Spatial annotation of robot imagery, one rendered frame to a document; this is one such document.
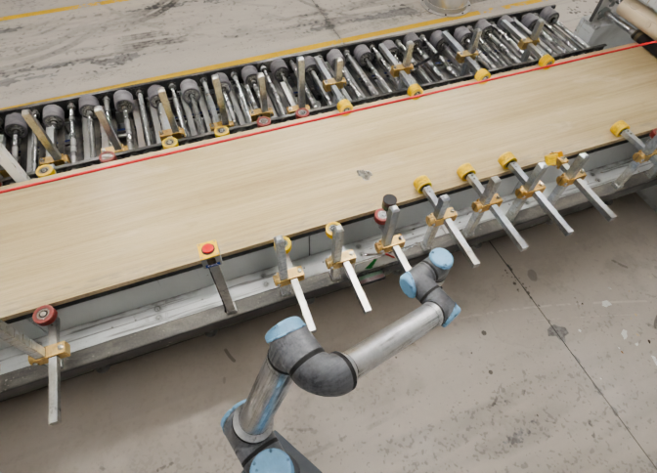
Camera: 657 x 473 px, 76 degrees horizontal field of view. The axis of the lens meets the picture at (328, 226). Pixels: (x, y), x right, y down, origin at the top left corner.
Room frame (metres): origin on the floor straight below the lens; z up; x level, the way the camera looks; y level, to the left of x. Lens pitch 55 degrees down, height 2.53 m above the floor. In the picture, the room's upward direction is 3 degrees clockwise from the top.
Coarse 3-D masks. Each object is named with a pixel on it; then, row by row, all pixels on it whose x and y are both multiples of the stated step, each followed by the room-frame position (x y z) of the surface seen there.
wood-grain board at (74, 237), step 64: (576, 64) 2.53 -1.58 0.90; (640, 64) 2.57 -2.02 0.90; (256, 128) 1.78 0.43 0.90; (320, 128) 1.81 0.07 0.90; (384, 128) 1.83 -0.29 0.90; (448, 128) 1.86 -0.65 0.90; (512, 128) 1.88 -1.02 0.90; (576, 128) 1.91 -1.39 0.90; (640, 128) 1.94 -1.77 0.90; (64, 192) 1.27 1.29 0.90; (128, 192) 1.29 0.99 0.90; (192, 192) 1.31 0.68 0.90; (256, 192) 1.33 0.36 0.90; (320, 192) 1.35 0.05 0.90; (384, 192) 1.37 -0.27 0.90; (0, 256) 0.90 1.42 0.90; (64, 256) 0.91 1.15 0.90; (128, 256) 0.93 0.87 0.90; (192, 256) 0.94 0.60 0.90
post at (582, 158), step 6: (582, 156) 1.46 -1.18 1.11; (588, 156) 1.46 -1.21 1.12; (576, 162) 1.47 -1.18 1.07; (582, 162) 1.45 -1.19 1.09; (570, 168) 1.47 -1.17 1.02; (576, 168) 1.45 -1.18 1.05; (570, 174) 1.46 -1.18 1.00; (576, 174) 1.46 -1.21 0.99; (558, 186) 1.47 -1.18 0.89; (552, 192) 1.48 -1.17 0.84; (558, 192) 1.45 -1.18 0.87; (552, 198) 1.46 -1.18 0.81; (552, 204) 1.46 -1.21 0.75
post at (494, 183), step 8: (496, 176) 1.29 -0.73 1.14; (488, 184) 1.28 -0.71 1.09; (496, 184) 1.26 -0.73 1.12; (488, 192) 1.26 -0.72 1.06; (480, 200) 1.28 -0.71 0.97; (488, 200) 1.26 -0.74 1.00; (472, 216) 1.28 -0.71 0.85; (480, 216) 1.26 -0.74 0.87; (472, 224) 1.26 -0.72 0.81; (472, 232) 1.27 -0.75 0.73
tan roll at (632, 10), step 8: (616, 0) 3.11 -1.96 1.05; (624, 0) 3.03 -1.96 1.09; (632, 0) 3.00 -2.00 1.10; (624, 8) 2.98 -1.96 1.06; (632, 8) 2.95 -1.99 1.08; (640, 8) 2.91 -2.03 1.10; (648, 8) 2.90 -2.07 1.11; (624, 16) 2.96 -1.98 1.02; (632, 16) 2.91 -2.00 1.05; (640, 16) 2.86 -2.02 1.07; (648, 16) 2.83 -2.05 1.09; (656, 16) 2.81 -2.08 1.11; (640, 24) 2.82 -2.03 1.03; (648, 24) 2.78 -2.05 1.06; (656, 24) 2.74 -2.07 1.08; (648, 32) 2.75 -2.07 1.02; (656, 32) 2.71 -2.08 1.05
